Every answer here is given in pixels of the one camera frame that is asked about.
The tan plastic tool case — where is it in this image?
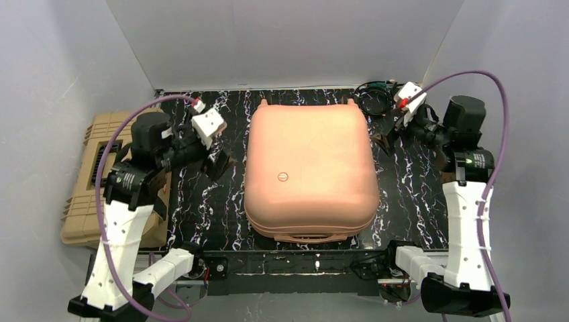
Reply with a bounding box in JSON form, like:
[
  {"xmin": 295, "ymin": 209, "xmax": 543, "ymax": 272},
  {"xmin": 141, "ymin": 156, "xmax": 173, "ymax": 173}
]
[{"xmin": 60, "ymin": 111, "xmax": 172, "ymax": 249}]

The pink suitcase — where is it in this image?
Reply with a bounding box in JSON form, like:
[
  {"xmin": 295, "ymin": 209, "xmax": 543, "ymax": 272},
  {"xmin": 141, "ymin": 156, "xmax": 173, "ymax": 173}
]
[{"xmin": 244, "ymin": 99, "xmax": 380, "ymax": 244}]

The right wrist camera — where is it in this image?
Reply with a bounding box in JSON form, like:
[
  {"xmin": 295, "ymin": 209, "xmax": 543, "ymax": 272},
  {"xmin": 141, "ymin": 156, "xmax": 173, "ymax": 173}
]
[{"xmin": 393, "ymin": 82, "xmax": 427, "ymax": 127}]

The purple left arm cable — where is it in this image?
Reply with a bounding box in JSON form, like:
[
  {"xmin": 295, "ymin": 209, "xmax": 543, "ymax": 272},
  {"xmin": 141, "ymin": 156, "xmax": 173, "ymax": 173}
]
[{"xmin": 94, "ymin": 94, "xmax": 210, "ymax": 322}]

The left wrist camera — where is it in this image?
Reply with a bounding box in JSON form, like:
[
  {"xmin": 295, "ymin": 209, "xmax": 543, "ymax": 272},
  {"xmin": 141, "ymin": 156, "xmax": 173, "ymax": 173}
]
[{"xmin": 191, "ymin": 99, "xmax": 227, "ymax": 150}]

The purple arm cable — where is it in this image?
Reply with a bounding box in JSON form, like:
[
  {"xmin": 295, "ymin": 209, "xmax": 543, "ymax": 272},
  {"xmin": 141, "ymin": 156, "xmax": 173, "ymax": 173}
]
[
  {"xmin": 94, "ymin": 94, "xmax": 210, "ymax": 322},
  {"xmin": 400, "ymin": 69, "xmax": 514, "ymax": 322}
]

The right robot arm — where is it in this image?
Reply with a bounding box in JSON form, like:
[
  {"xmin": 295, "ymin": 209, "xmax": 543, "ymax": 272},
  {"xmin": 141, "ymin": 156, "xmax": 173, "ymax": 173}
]
[{"xmin": 377, "ymin": 95, "xmax": 511, "ymax": 317}]

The aluminium frame rail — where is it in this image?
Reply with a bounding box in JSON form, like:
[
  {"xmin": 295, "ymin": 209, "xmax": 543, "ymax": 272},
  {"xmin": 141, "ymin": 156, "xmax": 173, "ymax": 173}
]
[{"xmin": 80, "ymin": 251, "xmax": 507, "ymax": 322}]

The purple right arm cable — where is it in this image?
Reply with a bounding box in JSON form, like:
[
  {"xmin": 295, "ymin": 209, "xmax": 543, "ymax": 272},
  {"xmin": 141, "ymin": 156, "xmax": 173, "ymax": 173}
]
[{"xmin": 400, "ymin": 69, "xmax": 514, "ymax": 322}]

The black cable bundle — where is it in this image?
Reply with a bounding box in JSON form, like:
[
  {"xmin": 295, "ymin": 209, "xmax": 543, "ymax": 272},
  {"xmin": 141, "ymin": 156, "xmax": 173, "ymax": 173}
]
[{"xmin": 352, "ymin": 80, "xmax": 401, "ymax": 117}]

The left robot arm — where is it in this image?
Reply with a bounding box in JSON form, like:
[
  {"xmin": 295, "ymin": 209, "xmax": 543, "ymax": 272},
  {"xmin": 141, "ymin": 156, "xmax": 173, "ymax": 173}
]
[{"xmin": 68, "ymin": 109, "xmax": 231, "ymax": 321}]

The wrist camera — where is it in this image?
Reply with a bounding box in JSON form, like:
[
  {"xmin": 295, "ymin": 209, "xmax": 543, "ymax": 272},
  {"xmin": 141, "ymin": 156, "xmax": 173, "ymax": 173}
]
[
  {"xmin": 393, "ymin": 82, "xmax": 427, "ymax": 127},
  {"xmin": 191, "ymin": 99, "xmax": 227, "ymax": 150}
]

